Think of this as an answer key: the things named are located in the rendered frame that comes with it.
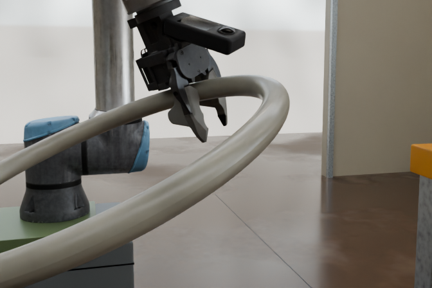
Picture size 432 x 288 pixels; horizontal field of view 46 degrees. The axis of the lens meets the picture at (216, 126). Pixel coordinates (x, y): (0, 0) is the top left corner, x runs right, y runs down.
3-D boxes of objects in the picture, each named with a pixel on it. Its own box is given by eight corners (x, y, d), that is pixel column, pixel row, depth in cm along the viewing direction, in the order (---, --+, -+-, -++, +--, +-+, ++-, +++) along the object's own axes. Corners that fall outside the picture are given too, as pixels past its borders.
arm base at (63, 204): (21, 207, 151) (20, 174, 149) (87, 201, 156) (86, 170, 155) (17, 225, 133) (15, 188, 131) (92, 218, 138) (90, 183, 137)
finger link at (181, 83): (196, 111, 78) (182, 56, 77) (204, 110, 77) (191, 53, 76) (175, 117, 74) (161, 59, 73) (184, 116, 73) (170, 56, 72)
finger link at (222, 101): (211, 117, 87) (184, 74, 83) (238, 113, 83) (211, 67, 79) (203, 129, 85) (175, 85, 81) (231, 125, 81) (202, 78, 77)
